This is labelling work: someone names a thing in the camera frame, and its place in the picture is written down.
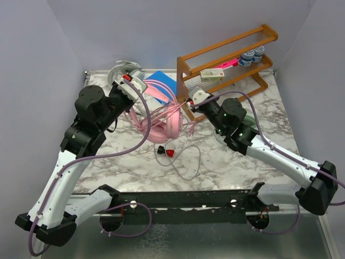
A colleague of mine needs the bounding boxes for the blue notebook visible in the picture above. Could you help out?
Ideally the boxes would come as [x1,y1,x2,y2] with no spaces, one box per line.
[145,71,177,105]

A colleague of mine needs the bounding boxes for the blue white jar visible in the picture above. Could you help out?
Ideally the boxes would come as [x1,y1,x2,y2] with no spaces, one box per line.
[252,45,265,63]
[239,50,254,67]

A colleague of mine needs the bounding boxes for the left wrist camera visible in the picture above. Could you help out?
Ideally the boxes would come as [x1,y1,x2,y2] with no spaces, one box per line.
[116,74,148,103]

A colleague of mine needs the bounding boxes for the pink headphone cable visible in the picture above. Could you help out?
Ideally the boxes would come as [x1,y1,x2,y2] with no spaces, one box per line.
[145,101,196,137]

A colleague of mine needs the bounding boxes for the wooden three-tier rack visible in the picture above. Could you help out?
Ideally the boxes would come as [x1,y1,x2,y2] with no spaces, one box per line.
[176,24,278,121]

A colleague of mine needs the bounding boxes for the blue white jar right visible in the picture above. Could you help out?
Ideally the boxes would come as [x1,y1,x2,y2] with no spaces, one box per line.
[252,45,265,63]

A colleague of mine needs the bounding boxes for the pink marker pen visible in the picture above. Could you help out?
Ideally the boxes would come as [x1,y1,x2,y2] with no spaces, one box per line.
[217,58,238,69]

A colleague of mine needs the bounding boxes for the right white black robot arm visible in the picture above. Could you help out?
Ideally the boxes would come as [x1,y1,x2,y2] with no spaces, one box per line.
[192,94,338,215]

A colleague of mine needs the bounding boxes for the mint green headphones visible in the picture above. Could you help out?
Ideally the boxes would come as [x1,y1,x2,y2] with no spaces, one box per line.
[214,114,261,141]

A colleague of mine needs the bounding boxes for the white green red box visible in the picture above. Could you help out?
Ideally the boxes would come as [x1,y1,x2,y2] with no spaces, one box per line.
[200,68,225,82]

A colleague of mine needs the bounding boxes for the pink grey headphones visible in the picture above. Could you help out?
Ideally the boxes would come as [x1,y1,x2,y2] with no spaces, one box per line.
[125,81,183,144]

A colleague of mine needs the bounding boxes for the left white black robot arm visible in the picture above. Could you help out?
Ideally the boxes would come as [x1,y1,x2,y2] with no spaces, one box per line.
[15,83,138,247]

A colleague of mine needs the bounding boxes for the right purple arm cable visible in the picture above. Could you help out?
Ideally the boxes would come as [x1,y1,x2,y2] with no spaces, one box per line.
[190,90,345,235]

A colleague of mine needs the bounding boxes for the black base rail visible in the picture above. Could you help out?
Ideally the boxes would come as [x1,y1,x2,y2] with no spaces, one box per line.
[101,189,267,225]

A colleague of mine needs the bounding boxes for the blue white jar left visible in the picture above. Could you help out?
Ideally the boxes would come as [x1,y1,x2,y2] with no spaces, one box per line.
[239,50,254,67]

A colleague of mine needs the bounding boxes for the grey headphone cable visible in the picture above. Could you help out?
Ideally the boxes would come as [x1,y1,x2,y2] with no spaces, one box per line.
[133,102,202,181]

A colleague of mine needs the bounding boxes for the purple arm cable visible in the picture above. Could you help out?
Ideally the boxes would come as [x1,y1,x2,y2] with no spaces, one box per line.
[28,79,153,257]
[190,90,345,235]

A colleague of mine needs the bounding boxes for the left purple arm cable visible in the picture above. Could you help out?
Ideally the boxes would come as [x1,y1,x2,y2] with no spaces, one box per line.
[28,79,153,257]

